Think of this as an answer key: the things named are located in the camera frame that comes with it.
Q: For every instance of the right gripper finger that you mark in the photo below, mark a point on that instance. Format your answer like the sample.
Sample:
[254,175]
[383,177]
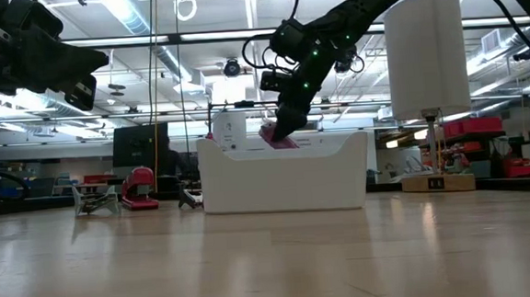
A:
[289,126]

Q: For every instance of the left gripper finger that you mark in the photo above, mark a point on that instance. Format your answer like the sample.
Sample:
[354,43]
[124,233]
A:
[61,55]
[58,79]

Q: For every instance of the pink stapler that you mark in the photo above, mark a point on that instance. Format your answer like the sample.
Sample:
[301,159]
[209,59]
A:
[266,132]

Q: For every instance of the red clip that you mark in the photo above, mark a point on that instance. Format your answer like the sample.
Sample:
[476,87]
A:
[138,179]

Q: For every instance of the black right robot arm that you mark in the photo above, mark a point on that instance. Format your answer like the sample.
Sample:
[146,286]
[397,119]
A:
[376,3]

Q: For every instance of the white plastic bin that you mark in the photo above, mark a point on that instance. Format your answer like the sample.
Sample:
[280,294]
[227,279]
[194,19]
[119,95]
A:
[285,184]

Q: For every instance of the black monitor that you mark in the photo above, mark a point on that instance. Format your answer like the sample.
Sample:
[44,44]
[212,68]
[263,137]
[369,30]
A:
[140,144]

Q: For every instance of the white shade wooden base lamp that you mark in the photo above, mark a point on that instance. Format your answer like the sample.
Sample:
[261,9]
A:
[425,56]

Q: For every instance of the red storage bins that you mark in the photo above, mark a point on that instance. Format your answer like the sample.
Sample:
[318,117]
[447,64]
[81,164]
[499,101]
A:
[473,126]

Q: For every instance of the red crate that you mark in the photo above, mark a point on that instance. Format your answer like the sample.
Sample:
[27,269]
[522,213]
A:
[526,170]

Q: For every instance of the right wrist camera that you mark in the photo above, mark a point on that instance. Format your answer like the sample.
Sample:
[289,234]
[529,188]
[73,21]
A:
[272,81]

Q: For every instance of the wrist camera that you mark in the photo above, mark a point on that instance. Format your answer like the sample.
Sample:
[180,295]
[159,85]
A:
[272,81]
[31,15]

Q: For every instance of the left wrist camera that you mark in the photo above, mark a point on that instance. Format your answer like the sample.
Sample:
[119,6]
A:
[31,15]

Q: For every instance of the black metal stand frame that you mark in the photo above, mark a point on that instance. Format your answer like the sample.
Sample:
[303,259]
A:
[244,104]

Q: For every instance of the black overhead camera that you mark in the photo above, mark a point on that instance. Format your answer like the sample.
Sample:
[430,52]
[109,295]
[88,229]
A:
[231,68]

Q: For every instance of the silver ventilation duct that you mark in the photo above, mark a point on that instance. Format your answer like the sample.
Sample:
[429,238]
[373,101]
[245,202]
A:
[132,18]

